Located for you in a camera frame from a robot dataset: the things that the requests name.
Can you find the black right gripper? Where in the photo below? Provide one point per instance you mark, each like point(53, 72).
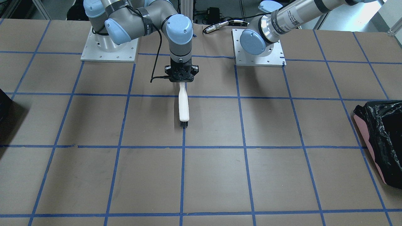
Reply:
point(167, 70)

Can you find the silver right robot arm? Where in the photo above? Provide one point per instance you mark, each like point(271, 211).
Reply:
point(123, 21)

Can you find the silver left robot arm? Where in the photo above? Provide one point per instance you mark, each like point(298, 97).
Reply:
point(265, 30)

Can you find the black bag lined bin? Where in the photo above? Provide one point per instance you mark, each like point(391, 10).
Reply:
point(379, 123)

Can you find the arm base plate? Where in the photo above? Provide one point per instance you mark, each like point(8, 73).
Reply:
point(272, 55)
point(100, 48)

